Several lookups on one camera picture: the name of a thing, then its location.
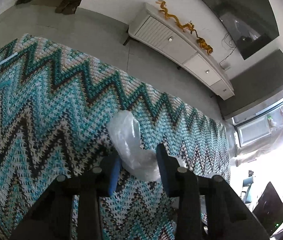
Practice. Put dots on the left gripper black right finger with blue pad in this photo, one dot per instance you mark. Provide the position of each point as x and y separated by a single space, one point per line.
208 207

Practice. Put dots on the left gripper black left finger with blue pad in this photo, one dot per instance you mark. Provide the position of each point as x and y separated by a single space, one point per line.
50 217

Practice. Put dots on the clear plastic wrap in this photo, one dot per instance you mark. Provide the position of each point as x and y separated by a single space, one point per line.
125 134

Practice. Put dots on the black device green light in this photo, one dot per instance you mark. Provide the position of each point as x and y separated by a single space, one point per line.
269 209

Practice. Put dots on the teal zigzag woven rug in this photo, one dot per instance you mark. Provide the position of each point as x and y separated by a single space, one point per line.
55 103

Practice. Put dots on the dark grey tall cabinet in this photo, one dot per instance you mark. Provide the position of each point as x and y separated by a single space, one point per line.
255 85

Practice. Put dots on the golden dragon ornament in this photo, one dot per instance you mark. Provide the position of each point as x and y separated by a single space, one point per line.
189 26

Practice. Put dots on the white low TV cabinet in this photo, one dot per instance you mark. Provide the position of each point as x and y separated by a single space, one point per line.
152 29

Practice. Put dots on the dark shoes by door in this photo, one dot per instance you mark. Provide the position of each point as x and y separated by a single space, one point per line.
67 7

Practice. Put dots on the wall-mounted black television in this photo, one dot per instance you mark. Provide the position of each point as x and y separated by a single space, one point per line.
250 23

